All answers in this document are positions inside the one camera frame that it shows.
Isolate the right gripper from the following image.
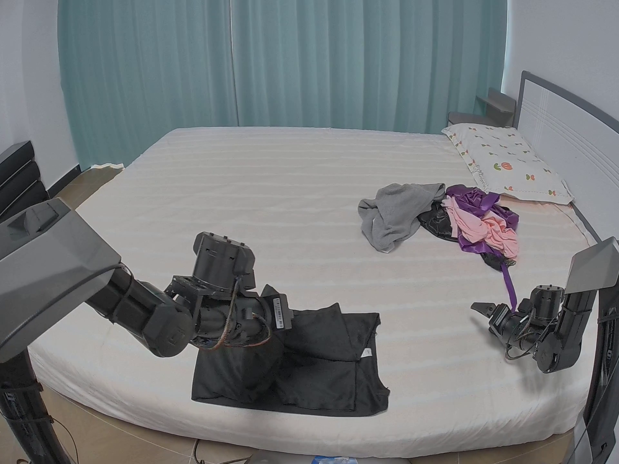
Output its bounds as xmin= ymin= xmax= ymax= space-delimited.
xmin=470 ymin=302 xmax=531 ymax=345

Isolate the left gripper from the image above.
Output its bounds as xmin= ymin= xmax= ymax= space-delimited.
xmin=221 ymin=284 xmax=296 ymax=352

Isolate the black T-shirt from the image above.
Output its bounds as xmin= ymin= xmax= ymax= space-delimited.
xmin=191 ymin=302 xmax=391 ymax=417

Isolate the pile of clothes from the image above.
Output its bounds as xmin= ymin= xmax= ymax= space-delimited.
xmin=418 ymin=185 xmax=521 ymax=311

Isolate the bed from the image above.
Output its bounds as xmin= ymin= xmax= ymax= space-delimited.
xmin=26 ymin=71 xmax=619 ymax=459

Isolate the grey garment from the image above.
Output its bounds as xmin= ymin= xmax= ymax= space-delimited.
xmin=358 ymin=183 xmax=447 ymax=254

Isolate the white printed pillow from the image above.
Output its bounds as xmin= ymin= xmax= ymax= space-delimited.
xmin=442 ymin=123 xmax=574 ymax=206

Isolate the grey bedside table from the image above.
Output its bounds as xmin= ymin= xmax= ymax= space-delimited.
xmin=447 ymin=87 xmax=517 ymax=127

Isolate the blue-green curtain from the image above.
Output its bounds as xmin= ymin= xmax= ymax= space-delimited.
xmin=58 ymin=0 xmax=238 ymax=170
xmin=232 ymin=0 xmax=508 ymax=134

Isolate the black chest of drawers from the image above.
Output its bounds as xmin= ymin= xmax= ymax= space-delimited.
xmin=0 ymin=140 xmax=49 ymax=221

